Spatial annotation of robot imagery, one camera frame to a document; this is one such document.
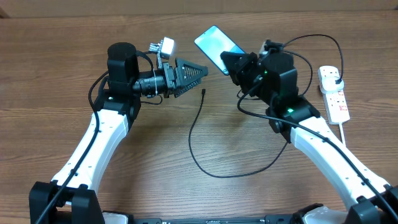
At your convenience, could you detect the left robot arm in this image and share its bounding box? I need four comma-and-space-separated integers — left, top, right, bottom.
29, 38, 208, 223

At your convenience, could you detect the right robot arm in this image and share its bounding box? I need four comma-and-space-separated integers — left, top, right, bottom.
221, 51, 397, 223

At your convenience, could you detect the white power strip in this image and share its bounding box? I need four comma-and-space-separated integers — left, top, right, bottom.
318, 65, 350, 124

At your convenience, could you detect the Samsung Galaxy smartphone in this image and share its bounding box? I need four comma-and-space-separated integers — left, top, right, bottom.
194, 25, 245, 75

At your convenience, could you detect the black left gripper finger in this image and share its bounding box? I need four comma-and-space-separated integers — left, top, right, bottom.
175, 58, 208, 88
174, 79, 201, 98

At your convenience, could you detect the white charger plug adapter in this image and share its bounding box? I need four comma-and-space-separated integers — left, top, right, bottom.
320, 77, 345, 94

